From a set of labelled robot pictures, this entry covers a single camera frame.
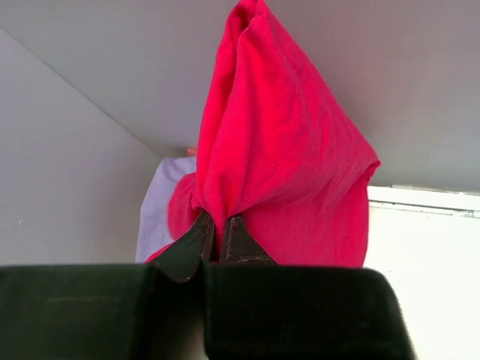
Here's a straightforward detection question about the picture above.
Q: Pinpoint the folded lavender t-shirt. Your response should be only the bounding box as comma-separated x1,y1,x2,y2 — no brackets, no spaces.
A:
135,157,197,263

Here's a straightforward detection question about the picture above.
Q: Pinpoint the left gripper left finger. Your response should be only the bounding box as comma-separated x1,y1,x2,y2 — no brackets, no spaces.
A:
1,214,215,359

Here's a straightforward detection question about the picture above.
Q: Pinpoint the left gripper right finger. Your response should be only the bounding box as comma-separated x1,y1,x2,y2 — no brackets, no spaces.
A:
204,216,414,359

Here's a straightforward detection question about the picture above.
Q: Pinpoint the red t-shirt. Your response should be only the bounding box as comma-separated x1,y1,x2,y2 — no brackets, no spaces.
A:
168,1,380,267

